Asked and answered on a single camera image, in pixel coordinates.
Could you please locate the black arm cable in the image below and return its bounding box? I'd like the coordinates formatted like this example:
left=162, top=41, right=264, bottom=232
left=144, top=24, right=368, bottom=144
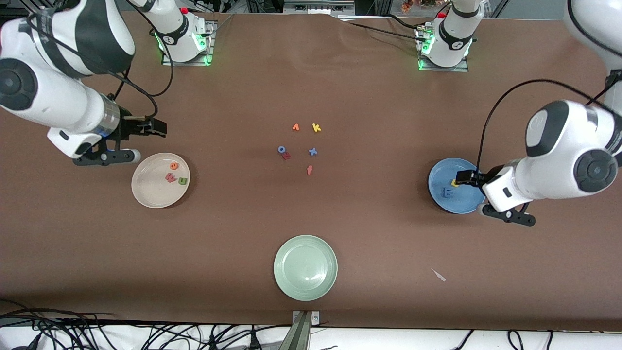
left=476, top=0, right=622, bottom=172
left=27, top=0, right=174, bottom=120

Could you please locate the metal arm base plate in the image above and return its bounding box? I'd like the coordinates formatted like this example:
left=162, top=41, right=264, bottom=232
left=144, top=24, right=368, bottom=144
left=162, top=20, right=217, bottom=67
left=415, top=27, right=469, bottom=72

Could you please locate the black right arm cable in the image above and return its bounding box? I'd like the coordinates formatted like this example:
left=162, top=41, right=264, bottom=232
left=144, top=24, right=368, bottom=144
left=27, top=0, right=174, bottom=120

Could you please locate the brown table cover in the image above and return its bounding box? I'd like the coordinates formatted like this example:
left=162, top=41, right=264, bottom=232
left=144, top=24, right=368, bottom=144
left=0, top=9, right=622, bottom=332

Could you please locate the green round plate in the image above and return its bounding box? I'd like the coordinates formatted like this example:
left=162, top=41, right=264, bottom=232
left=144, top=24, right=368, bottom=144
left=274, top=235, right=338, bottom=302

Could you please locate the small metal bracket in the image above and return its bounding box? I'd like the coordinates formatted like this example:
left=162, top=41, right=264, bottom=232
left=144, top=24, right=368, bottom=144
left=292, top=310, right=320, bottom=326

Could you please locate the grey metal bar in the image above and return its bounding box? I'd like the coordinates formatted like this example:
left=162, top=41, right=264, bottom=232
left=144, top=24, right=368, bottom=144
left=283, top=1, right=355, bottom=14

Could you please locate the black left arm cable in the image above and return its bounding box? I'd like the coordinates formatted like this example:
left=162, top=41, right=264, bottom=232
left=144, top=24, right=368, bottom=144
left=476, top=0, right=622, bottom=172

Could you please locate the blue round plate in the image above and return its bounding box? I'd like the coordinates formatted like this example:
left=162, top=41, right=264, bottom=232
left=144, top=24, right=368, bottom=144
left=428, top=158, right=486, bottom=214

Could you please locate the beige round plate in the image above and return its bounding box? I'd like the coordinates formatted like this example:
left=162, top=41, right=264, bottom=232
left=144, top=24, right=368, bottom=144
left=131, top=153, right=191, bottom=209

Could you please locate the black cable tangle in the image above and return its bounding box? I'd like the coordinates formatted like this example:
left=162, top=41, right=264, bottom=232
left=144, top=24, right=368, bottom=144
left=0, top=299, right=292, bottom=350

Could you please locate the aluminium profile beam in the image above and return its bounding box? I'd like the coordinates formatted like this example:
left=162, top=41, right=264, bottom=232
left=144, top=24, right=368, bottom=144
left=278, top=311, right=312, bottom=350

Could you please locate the black base cable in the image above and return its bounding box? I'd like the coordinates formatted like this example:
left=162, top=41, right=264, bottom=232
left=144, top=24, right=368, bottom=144
left=335, top=16, right=428, bottom=43
left=384, top=13, right=421, bottom=31

